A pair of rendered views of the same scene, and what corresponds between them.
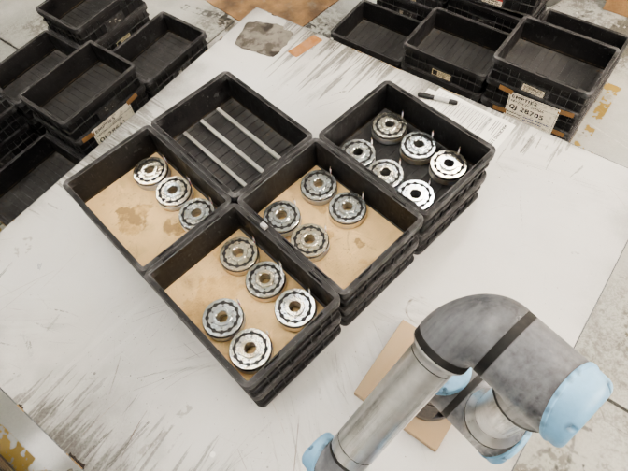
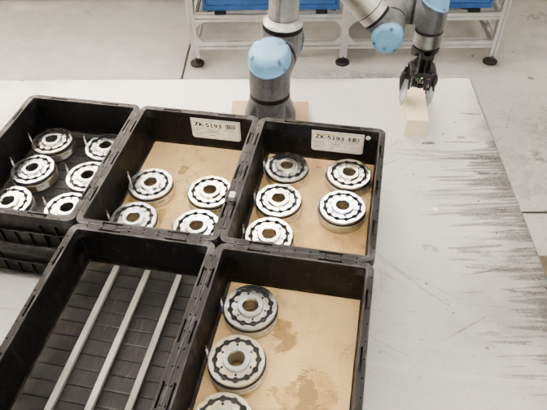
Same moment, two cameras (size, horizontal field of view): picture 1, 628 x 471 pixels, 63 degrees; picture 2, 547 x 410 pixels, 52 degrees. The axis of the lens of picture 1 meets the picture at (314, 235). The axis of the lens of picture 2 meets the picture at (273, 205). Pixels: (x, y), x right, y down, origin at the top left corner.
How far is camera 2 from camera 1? 1.43 m
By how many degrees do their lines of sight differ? 67
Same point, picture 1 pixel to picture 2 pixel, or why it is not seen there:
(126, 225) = (324, 396)
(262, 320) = (315, 193)
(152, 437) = (471, 255)
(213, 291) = (321, 243)
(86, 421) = (523, 316)
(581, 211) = not seen: hidden behind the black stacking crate
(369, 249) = (185, 161)
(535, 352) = not seen: outside the picture
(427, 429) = (298, 109)
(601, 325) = not seen: hidden behind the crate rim
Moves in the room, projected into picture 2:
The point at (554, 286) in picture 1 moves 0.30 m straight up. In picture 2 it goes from (132, 98) to (111, 10)
